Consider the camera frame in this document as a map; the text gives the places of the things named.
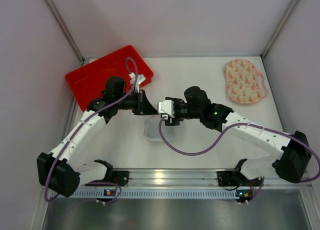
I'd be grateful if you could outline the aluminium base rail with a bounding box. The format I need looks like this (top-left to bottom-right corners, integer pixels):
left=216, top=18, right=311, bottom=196
left=41, top=168, right=312, bottom=188

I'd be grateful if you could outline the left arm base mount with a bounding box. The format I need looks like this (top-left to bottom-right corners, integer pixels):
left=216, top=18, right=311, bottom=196
left=86, top=169, right=130, bottom=187

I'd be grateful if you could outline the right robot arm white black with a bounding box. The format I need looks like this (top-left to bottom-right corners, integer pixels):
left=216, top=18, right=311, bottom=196
left=157, top=86, right=312, bottom=185

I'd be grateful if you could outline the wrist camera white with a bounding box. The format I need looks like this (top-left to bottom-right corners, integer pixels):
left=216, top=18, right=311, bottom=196
left=129, top=72, right=146, bottom=89
left=157, top=100, right=175, bottom=118

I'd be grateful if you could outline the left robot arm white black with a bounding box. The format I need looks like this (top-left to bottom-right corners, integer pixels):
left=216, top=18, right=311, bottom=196
left=36, top=73, right=158, bottom=197

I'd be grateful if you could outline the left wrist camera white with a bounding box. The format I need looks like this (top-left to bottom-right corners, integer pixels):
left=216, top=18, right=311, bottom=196
left=129, top=72, right=146, bottom=89

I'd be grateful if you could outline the red plastic bin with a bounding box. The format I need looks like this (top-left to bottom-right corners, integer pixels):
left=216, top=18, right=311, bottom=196
left=65, top=45, right=154, bottom=111

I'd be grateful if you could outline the slotted cable duct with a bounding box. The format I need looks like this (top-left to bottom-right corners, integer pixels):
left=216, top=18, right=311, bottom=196
left=71, top=189, right=252, bottom=199

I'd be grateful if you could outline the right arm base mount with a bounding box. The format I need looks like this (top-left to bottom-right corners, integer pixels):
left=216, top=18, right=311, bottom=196
left=217, top=170, right=262, bottom=187

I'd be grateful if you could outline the white mesh laundry bag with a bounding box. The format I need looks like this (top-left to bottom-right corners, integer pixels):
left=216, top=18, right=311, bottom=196
left=143, top=115, right=180, bottom=142

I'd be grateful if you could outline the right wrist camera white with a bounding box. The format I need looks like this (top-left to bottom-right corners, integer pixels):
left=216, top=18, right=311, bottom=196
left=157, top=100, right=175, bottom=118

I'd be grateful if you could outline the floral pink laundry bag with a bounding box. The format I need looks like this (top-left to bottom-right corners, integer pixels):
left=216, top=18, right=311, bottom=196
left=223, top=59, right=268, bottom=105

